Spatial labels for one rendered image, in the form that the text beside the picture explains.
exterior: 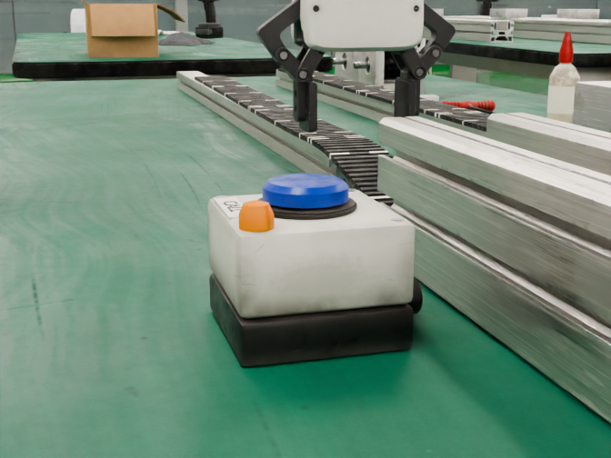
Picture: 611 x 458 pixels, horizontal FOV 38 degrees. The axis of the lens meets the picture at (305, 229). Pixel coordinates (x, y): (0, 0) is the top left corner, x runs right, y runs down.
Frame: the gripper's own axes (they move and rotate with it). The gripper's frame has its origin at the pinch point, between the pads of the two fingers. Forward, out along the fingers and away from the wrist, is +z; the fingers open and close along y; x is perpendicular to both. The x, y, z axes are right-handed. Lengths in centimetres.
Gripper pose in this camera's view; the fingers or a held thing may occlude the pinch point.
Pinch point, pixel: (356, 114)
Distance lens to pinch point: 73.9
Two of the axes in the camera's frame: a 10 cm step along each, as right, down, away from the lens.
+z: 0.0, 9.7, 2.5
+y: -9.6, 0.7, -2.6
